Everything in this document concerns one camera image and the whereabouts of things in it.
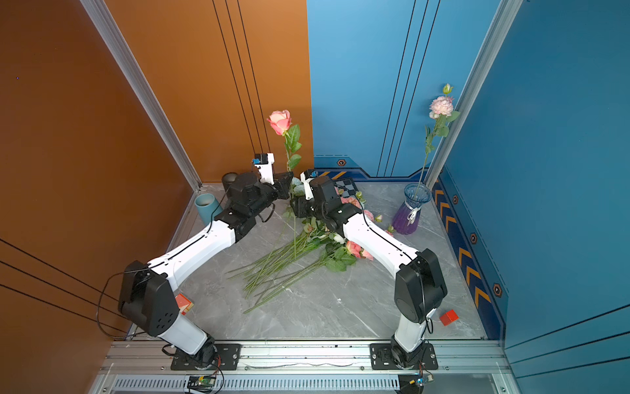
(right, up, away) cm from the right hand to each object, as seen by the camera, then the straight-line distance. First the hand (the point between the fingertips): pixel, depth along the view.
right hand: (296, 200), depth 82 cm
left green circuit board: (-27, -54, -10) cm, 61 cm away
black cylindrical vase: (-29, +9, +15) cm, 34 cm away
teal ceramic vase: (-33, -1, +5) cm, 33 cm away
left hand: (0, +10, -5) cm, 11 cm away
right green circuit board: (+37, -52, -13) cm, 65 cm away
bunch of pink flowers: (+6, -18, +13) cm, 24 cm away
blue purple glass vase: (+40, -6, +7) cm, 41 cm away
